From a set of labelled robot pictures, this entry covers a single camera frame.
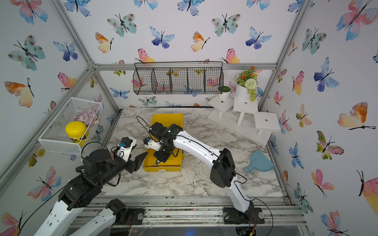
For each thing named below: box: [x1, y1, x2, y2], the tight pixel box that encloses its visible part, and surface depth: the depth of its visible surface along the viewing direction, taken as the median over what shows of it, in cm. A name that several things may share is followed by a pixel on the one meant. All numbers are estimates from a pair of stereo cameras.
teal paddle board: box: [245, 150, 275, 174], surface depth 96 cm
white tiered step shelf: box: [207, 96, 282, 147], surface depth 105 cm
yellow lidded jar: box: [64, 120, 90, 148], surface depth 65 cm
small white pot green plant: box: [217, 85, 231, 100], surface depth 104 cm
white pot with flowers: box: [233, 65, 259, 103], surface depth 87 cm
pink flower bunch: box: [73, 109, 99, 127], surface depth 71 cm
